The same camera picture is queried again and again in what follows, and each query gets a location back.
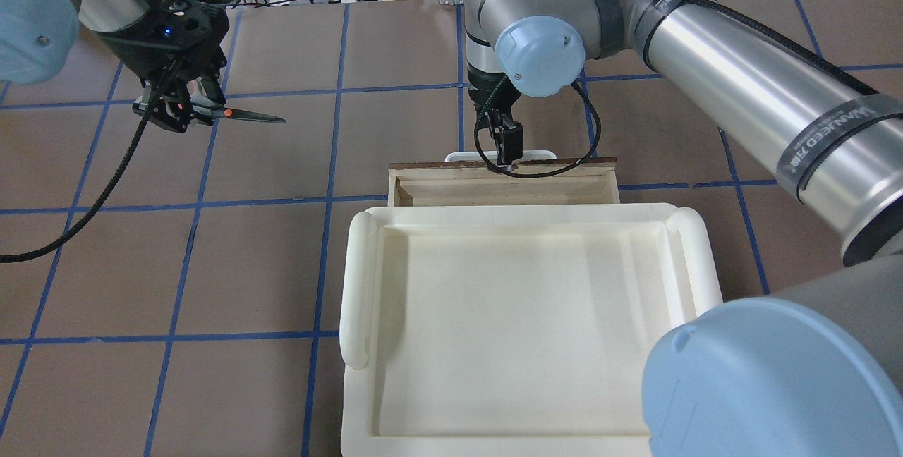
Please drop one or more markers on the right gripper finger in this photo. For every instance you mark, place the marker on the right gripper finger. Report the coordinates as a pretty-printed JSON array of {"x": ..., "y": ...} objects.
[{"x": 507, "y": 133}]

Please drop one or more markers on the white plastic basket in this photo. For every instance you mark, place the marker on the white plastic basket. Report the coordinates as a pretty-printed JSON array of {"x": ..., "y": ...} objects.
[{"x": 512, "y": 330}]

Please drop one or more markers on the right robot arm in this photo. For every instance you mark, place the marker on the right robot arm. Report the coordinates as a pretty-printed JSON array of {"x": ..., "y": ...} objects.
[{"x": 814, "y": 370}]

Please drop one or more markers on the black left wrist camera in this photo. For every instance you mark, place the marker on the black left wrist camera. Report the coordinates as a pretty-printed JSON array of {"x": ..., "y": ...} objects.
[{"x": 184, "y": 31}]

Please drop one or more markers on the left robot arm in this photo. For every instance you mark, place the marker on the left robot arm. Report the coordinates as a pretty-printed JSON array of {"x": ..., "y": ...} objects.
[{"x": 37, "y": 35}]

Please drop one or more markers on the grey orange scissors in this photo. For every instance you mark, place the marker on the grey orange scissors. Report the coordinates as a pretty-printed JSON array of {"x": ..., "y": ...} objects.
[{"x": 240, "y": 115}]

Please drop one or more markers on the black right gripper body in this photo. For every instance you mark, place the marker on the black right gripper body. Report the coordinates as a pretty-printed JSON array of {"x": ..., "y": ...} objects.
[{"x": 482, "y": 89}]

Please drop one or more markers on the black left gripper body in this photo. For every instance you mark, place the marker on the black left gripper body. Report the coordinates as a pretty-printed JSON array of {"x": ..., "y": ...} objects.
[{"x": 138, "y": 56}]

